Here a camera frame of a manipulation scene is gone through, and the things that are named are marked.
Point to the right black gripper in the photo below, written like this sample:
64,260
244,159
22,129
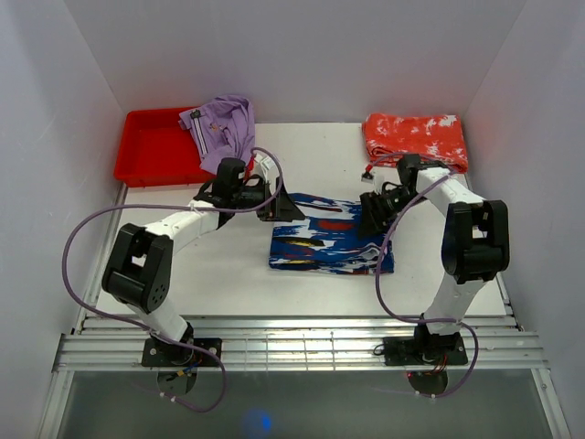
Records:
373,222

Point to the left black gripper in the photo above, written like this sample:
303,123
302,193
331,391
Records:
280,208

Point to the blue white red patterned trousers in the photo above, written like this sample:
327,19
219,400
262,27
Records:
326,241

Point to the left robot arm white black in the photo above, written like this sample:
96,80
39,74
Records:
138,273

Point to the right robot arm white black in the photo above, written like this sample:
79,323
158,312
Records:
474,250

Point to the folded orange white trousers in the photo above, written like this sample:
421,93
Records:
440,137

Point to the purple trousers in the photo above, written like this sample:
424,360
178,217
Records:
221,128

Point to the red plastic tray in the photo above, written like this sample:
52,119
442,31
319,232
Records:
154,151

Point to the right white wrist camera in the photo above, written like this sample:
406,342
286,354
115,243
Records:
371,177

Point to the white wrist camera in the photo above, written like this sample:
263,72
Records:
264,168
371,177

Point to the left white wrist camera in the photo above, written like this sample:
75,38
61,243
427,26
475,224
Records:
264,168

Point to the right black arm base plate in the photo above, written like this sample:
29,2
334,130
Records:
424,351

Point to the aluminium rail frame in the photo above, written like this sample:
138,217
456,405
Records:
320,324

